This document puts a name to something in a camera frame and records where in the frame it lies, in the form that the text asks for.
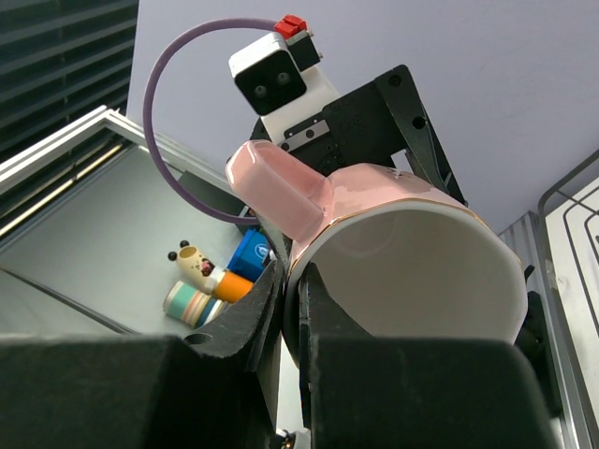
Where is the grey wire dish rack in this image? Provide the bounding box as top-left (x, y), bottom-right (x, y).
top-left (537, 152), bottom-right (598, 448)

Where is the striped pastel cup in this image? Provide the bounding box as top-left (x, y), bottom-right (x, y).
top-left (163, 281), bottom-right (229, 328)

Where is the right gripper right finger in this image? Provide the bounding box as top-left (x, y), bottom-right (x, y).
top-left (299, 265), bottom-right (558, 448)

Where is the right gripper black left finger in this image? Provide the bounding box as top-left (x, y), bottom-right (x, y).
top-left (1, 261), bottom-right (285, 448)

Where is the orange toy cup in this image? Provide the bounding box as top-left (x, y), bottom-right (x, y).
top-left (213, 271), bottom-right (254, 304)

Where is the blue toy bin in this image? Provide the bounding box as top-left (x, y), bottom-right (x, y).
top-left (227, 229), bottom-right (270, 282)

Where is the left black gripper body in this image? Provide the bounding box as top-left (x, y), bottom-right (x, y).
top-left (251, 65), bottom-right (466, 203)

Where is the wooden bear doll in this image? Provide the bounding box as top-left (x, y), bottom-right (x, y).
top-left (168, 240), bottom-right (225, 294)

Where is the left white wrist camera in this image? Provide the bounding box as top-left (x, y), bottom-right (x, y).
top-left (228, 14), bottom-right (340, 144)

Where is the pink mug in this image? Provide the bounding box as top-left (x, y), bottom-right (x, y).
top-left (226, 140), bottom-right (528, 353)

